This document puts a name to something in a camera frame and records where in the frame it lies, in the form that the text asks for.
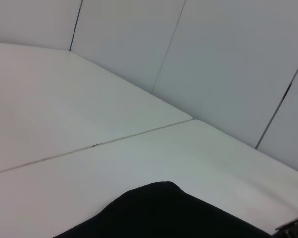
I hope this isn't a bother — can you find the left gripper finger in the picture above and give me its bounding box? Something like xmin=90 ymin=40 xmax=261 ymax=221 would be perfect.
xmin=275 ymin=213 xmax=298 ymax=238

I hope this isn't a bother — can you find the black t-shirt with white print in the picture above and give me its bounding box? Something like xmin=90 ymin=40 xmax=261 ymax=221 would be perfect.
xmin=51 ymin=181 xmax=277 ymax=238

